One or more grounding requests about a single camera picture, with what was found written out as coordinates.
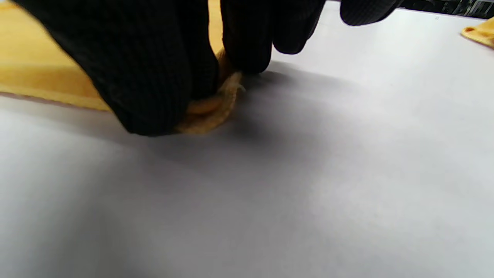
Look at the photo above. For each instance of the orange square towel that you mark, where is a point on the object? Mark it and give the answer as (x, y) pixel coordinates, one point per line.
(482, 34)
(38, 73)

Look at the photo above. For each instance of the person's right hand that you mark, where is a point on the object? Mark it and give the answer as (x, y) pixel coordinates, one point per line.
(135, 58)

